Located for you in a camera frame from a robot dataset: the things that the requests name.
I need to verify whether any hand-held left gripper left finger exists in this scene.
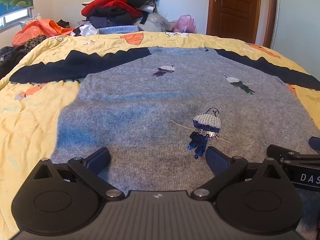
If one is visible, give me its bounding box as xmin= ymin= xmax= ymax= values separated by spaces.
xmin=32 ymin=147 xmax=125 ymax=201

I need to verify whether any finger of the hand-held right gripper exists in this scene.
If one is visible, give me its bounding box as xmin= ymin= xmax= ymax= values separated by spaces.
xmin=309 ymin=136 xmax=320 ymax=153
xmin=267 ymin=144 xmax=320 ymax=164

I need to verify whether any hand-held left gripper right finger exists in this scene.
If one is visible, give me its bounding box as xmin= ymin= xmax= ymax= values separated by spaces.
xmin=190 ymin=146 xmax=288 ymax=202

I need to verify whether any grey sweater with navy sleeves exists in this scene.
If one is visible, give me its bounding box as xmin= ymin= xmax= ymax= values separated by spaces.
xmin=10 ymin=46 xmax=320 ymax=240

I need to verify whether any dark clothes pile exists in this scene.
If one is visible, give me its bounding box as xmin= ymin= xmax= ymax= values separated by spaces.
xmin=0 ymin=46 xmax=25 ymax=79

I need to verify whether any yellow printed blanket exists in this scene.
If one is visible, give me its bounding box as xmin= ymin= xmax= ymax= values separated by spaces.
xmin=0 ymin=31 xmax=320 ymax=240

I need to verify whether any white wardrobe door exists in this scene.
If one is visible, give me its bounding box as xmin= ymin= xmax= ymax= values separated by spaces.
xmin=272 ymin=0 xmax=320 ymax=63

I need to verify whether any white crumpled cloth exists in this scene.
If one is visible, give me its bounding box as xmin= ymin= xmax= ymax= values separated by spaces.
xmin=75 ymin=24 xmax=99 ymax=37

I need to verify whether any light blue knit cloth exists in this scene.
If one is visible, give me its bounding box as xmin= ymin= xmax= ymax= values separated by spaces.
xmin=99 ymin=25 xmax=139 ymax=34

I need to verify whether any leopard print cloth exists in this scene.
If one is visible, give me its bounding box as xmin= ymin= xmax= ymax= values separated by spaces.
xmin=24 ymin=35 xmax=48 ymax=53

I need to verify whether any dark navy jacket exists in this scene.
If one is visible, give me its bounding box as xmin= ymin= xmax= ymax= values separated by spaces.
xmin=86 ymin=7 xmax=137 ymax=29

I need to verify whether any pink plastic bag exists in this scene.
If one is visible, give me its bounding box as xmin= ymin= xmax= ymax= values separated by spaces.
xmin=172 ymin=15 xmax=197 ymax=33

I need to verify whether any orange plastic bag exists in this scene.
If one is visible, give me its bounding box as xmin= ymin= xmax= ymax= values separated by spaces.
xmin=12 ymin=19 xmax=75 ymax=47

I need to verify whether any clear plastic bag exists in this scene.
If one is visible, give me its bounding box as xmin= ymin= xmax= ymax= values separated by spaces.
xmin=144 ymin=12 xmax=173 ymax=32

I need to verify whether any brown wooden door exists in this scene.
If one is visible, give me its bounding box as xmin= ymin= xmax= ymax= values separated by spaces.
xmin=206 ymin=0 xmax=278 ymax=48

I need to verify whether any floral pillow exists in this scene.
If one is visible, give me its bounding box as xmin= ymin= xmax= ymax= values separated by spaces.
xmin=20 ymin=14 xmax=42 ymax=29

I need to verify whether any red sweater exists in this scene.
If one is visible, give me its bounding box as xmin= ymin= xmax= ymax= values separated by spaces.
xmin=81 ymin=0 xmax=143 ymax=19

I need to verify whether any window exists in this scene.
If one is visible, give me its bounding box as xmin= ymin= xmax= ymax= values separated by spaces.
xmin=0 ymin=7 xmax=33 ymax=32

